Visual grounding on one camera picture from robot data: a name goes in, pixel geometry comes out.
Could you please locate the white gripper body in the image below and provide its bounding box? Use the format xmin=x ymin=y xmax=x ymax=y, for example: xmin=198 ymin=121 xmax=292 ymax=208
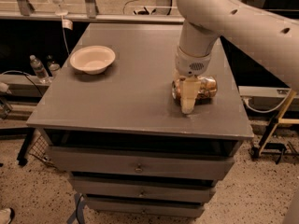
xmin=175 ymin=47 xmax=211 ymax=77

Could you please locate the clear water bottle right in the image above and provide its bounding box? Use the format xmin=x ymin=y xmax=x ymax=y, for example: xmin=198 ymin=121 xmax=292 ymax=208
xmin=46 ymin=55 xmax=61 ymax=77

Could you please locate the grey drawer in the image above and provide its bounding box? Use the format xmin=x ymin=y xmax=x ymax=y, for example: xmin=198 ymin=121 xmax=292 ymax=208
xmin=85 ymin=197 xmax=205 ymax=217
xmin=47 ymin=147 xmax=235 ymax=180
xmin=69 ymin=176 xmax=216 ymax=203

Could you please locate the wire mesh basket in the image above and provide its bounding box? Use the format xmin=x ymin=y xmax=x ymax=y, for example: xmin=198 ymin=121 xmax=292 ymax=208
xmin=29 ymin=136 xmax=50 ymax=163

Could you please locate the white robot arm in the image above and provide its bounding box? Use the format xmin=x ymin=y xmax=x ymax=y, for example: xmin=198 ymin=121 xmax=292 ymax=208
xmin=176 ymin=0 xmax=299 ymax=114

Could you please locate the clear water bottle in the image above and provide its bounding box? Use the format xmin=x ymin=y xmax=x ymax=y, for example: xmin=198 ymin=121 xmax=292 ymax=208
xmin=30 ymin=55 xmax=50 ymax=84
xmin=46 ymin=55 xmax=61 ymax=77

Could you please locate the grey drawer cabinet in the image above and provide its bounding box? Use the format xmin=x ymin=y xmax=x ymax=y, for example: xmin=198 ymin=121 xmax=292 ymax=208
xmin=28 ymin=23 xmax=253 ymax=207

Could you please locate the top grey drawer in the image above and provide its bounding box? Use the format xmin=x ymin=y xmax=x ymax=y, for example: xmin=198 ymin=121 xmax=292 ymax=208
xmin=47 ymin=147 xmax=235 ymax=180

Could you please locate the white shoe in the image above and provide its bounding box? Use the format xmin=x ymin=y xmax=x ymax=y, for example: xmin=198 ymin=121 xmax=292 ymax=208
xmin=0 ymin=208 xmax=15 ymax=224

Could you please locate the middle grey drawer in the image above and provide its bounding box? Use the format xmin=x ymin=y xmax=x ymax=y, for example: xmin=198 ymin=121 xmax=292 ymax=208
xmin=69 ymin=176 xmax=216 ymax=203

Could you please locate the clear water bottle left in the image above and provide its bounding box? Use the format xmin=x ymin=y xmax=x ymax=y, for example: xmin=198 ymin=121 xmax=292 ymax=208
xmin=30 ymin=55 xmax=50 ymax=84

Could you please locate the orange soda can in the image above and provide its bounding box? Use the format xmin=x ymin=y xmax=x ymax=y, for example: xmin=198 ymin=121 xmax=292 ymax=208
xmin=172 ymin=76 xmax=218 ymax=100

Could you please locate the white paper bowl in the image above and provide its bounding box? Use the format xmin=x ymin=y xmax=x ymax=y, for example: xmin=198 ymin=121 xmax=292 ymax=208
xmin=69 ymin=46 xmax=116 ymax=75

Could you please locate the yellow black stand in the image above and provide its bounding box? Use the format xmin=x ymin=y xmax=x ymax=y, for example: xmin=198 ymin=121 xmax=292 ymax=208
xmin=249 ymin=89 xmax=299 ymax=165

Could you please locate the bottom grey drawer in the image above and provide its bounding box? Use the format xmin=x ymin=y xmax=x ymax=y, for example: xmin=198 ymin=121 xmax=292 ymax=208
xmin=85 ymin=197 xmax=205 ymax=217

